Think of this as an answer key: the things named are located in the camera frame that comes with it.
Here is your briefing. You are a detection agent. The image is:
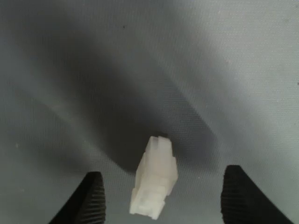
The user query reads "dark grey mat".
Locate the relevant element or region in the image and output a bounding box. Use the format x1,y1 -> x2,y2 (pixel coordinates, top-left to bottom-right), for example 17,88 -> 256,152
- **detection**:
0,0 -> 299,224

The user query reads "small white plastic terminal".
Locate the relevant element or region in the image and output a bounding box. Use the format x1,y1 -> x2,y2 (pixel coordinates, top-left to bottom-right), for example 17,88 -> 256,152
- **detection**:
128,135 -> 179,221

